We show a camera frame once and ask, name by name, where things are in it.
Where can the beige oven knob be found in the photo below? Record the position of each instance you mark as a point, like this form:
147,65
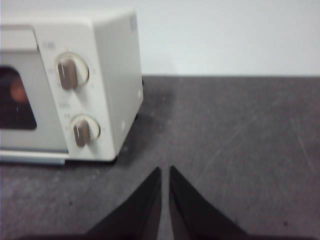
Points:
67,73
81,133

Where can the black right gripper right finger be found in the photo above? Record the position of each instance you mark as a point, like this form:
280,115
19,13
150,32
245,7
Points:
190,215

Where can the silver crumb tray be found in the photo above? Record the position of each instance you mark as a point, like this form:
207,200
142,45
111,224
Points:
32,160

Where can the cream toaster oven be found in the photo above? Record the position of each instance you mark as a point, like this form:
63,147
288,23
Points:
117,62

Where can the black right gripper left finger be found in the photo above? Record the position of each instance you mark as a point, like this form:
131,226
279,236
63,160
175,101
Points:
140,215

